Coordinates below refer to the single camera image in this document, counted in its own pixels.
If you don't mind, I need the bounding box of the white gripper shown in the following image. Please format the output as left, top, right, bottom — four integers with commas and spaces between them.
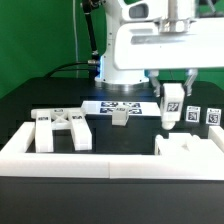
114, 18, 224, 97

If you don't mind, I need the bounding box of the white U-shaped fence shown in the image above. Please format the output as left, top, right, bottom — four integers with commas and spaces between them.
0, 122, 224, 180

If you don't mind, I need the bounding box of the white thin cable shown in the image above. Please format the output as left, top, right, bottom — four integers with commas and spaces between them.
72, 0, 81, 79

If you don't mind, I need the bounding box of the white chair back frame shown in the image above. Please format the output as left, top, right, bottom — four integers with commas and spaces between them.
31, 108, 92, 153

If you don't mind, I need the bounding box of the small tag cube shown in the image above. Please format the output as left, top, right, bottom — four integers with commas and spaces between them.
185, 106, 201, 123
206, 108, 221, 125

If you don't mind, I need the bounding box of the left small tag cube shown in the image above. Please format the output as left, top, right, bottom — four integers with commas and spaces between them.
185, 106, 201, 123

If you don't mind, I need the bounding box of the right small tag cube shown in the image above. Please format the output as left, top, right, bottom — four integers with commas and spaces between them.
206, 108, 221, 125

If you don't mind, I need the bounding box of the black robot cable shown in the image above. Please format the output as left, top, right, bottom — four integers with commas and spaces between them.
44, 13, 101, 79

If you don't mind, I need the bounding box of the white chair seat part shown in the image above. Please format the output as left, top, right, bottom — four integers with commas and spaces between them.
154, 133, 224, 157

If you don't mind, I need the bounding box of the white marker sheet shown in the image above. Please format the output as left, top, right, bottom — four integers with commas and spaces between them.
81, 101, 160, 117

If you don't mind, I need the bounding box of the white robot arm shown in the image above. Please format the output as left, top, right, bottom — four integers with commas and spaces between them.
82, 0, 224, 96

